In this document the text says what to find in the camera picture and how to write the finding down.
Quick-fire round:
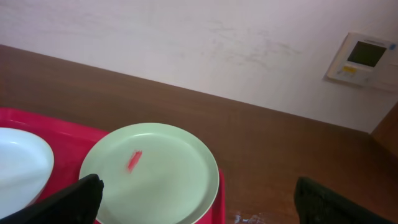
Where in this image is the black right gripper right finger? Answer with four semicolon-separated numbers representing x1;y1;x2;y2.
294;177;392;224

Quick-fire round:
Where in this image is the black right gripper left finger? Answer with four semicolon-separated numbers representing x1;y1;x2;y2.
1;174;104;224

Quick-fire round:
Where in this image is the light blue plate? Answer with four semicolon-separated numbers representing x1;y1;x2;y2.
1;128;54;218

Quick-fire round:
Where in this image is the red plastic tray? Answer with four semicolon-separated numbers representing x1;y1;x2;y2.
0;107;226;224

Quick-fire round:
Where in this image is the light green plate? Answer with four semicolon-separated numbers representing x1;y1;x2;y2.
80;123;220;223

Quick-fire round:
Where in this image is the white wall control panel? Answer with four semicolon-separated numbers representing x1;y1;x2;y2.
325;32;397;92

